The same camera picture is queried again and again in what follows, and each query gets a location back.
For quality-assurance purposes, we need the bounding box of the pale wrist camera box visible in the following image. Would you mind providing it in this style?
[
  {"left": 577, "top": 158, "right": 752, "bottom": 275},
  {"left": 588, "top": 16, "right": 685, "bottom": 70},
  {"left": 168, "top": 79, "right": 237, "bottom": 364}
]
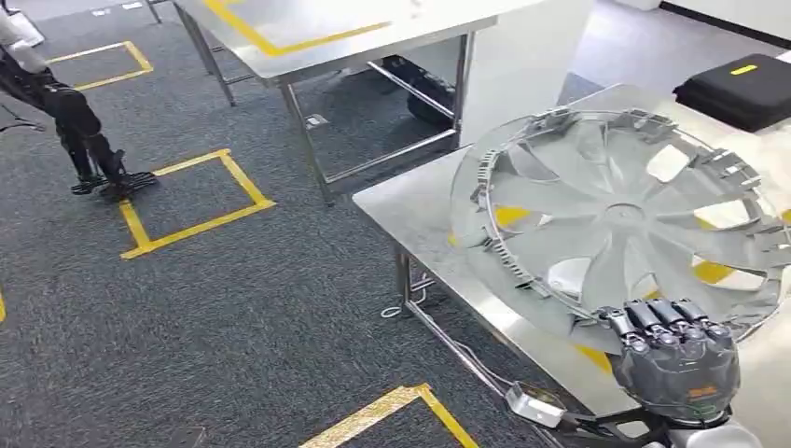
[{"left": 505, "top": 381, "right": 568, "bottom": 429}]

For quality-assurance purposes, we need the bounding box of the steel bench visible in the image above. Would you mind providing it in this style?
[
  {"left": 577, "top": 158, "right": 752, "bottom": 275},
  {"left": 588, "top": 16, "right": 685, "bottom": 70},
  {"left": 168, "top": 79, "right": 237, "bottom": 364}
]
[
  {"left": 145, "top": 0, "right": 547, "bottom": 206},
  {"left": 352, "top": 83, "right": 791, "bottom": 448}
]

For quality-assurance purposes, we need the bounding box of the yellow floor tape square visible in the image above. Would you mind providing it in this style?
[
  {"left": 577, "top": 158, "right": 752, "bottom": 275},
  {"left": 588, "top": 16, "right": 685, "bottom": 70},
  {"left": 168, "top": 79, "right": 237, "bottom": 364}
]
[
  {"left": 45, "top": 39, "right": 155, "bottom": 93},
  {"left": 298, "top": 382, "right": 480, "bottom": 448},
  {"left": 118, "top": 147, "right": 278, "bottom": 261}
]

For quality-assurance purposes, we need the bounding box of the white cable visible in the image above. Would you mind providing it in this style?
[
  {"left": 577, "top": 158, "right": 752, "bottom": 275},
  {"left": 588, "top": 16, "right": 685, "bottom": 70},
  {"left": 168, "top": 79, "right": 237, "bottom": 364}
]
[{"left": 380, "top": 271, "right": 515, "bottom": 399}]

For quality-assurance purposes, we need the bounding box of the black camera bracket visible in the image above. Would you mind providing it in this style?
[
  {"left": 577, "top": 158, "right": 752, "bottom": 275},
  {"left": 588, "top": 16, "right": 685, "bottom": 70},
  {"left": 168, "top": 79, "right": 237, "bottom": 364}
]
[{"left": 559, "top": 410, "right": 670, "bottom": 448}]

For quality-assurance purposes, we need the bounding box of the black tyre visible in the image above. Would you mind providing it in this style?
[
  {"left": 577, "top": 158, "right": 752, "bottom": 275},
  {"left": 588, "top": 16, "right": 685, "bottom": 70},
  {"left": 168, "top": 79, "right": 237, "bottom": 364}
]
[{"left": 382, "top": 54, "right": 460, "bottom": 129}]

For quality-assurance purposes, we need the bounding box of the clear plastic bag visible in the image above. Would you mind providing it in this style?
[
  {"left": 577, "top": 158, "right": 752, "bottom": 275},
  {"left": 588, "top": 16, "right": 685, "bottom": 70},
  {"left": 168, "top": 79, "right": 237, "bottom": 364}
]
[{"left": 450, "top": 109, "right": 791, "bottom": 358}]

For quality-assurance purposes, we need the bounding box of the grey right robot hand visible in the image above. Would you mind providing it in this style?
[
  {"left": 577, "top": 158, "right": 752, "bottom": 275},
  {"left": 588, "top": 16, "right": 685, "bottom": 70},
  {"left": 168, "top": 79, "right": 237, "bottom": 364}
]
[{"left": 598, "top": 298, "right": 742, "bottom": 426}]

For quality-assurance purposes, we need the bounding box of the black case with yellow label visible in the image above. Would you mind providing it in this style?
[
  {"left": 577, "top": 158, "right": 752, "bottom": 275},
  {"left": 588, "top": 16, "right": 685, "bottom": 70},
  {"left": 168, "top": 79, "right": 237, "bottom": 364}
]
[{"left": 672, "top": 52, "right": 791, "bottom": 134}]

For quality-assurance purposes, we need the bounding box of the grey plastic wheel cover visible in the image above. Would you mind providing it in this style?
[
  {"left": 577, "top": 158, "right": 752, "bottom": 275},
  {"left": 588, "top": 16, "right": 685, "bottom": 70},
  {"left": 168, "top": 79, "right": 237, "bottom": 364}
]
[{"left": 470, "top": 107, "right": 791, "bottom": 345}]

